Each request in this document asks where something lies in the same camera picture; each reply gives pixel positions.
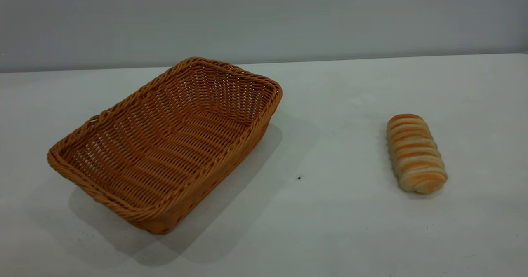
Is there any striped bread roll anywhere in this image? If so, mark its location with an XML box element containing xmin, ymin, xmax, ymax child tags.
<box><xmin>386</xmin><ymin>113</ymin><xmax>448</xmax><ymax>195</ymax></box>

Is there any orange woven wicker basket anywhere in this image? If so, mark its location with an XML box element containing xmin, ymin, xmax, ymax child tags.
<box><xmin>47</xmin><ymin>56</ymin><xmax>283</xmax><ymax>235</ymax></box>

